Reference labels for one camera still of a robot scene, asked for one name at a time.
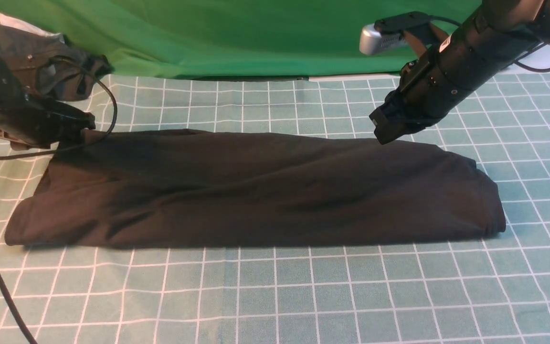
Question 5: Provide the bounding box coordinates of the white cloth behind pile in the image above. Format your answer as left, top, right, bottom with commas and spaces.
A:
0, 13, 65, 43

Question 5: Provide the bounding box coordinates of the black left camera cable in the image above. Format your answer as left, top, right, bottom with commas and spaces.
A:
0, 56, 119, 344

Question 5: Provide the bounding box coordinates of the dark gray long-sleeve shirt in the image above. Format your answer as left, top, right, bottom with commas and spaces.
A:
4, 129, 506, 248

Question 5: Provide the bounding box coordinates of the crumpled dark brown shirt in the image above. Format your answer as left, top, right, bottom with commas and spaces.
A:
0, 24, 113, 102

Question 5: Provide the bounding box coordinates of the black camera cable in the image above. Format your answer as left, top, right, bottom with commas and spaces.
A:
0, 56, 119, 344
428, 14, 550, 73

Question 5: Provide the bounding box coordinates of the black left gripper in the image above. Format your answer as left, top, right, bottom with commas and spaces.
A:
0, 96, 95, 151

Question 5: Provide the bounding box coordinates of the black right camera cable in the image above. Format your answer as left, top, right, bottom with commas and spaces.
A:
428, 14, 550, 73

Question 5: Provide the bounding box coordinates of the green backdrop cloth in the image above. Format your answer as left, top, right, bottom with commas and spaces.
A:
0, 0, 480, 79

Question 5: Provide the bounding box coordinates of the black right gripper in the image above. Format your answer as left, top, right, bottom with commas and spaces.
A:
369, 60, 452, 144

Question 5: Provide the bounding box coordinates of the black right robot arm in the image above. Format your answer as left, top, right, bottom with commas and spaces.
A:
360, 0, 550, 144

